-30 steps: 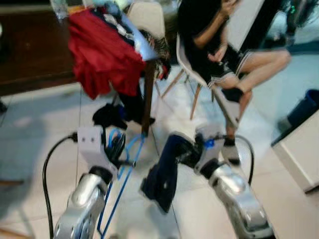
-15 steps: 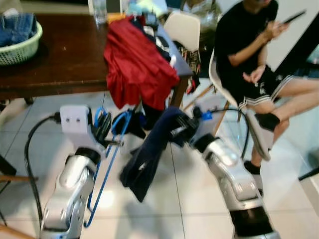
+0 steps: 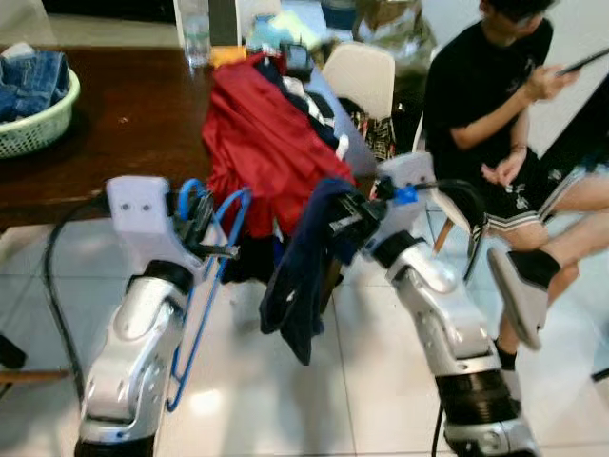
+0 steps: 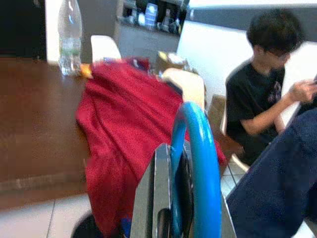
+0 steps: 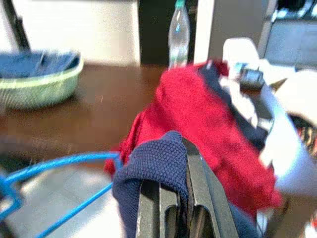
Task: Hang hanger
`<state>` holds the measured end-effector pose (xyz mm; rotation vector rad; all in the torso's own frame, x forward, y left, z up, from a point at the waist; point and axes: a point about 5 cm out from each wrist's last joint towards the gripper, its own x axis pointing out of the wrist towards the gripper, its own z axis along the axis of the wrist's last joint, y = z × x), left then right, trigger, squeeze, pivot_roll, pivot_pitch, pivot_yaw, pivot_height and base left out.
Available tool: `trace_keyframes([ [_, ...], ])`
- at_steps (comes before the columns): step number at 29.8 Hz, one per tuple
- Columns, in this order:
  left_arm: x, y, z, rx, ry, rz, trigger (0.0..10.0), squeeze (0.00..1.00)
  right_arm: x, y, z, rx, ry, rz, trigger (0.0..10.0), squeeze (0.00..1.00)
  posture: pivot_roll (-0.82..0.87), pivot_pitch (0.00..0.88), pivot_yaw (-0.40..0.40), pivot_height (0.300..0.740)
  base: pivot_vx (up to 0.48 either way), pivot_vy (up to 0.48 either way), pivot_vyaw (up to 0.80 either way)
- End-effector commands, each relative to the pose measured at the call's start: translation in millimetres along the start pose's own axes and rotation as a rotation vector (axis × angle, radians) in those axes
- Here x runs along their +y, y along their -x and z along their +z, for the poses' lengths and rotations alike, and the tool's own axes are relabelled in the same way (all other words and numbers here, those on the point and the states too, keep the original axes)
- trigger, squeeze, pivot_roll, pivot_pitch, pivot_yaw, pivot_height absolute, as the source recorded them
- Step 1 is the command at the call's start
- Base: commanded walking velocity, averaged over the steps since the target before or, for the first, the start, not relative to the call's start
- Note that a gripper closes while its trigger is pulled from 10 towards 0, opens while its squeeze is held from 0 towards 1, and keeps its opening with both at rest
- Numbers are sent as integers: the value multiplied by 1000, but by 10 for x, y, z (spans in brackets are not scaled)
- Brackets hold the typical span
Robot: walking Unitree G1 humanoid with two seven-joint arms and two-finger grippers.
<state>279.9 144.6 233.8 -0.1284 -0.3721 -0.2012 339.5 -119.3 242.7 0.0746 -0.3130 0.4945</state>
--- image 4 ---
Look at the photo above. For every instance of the brown cardboard box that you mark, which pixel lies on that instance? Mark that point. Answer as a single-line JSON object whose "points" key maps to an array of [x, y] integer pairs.
{"points": [[216, 114]]}

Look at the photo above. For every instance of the person in black shirt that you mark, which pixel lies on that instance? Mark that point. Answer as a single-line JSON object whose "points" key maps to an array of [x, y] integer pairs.
{"points": [[250, 99]]}

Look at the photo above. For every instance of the brown wooden table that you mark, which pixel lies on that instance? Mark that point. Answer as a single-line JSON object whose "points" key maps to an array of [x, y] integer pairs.
{"points": [[37, 124]]}

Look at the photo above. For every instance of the navy blue garment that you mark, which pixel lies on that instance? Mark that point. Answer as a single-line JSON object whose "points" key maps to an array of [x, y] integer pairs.
{"points": [[277, 186]]}

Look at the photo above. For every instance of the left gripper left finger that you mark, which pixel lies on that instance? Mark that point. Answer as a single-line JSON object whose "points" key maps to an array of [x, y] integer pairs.
{"points": [[148, 203]]}

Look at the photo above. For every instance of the clear plastic water bottle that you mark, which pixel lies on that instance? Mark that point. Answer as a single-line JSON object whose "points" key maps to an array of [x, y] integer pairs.
{"points": [[70, 37]]}

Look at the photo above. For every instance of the yellow cloth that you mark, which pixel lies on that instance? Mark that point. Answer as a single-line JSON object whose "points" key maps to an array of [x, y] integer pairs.
{"points": [[86, 70]]}

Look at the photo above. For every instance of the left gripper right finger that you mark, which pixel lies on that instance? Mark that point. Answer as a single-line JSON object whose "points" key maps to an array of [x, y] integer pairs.
{"points": [[187, 193]]}

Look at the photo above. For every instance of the blue plastic clothes hanger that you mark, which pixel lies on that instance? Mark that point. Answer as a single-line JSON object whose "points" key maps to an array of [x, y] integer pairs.
{"points": [[205, 161]]}

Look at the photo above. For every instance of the patterned crumpled bag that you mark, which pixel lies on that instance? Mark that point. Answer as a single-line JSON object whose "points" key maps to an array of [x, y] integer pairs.
{"points": [[173, 60]]}

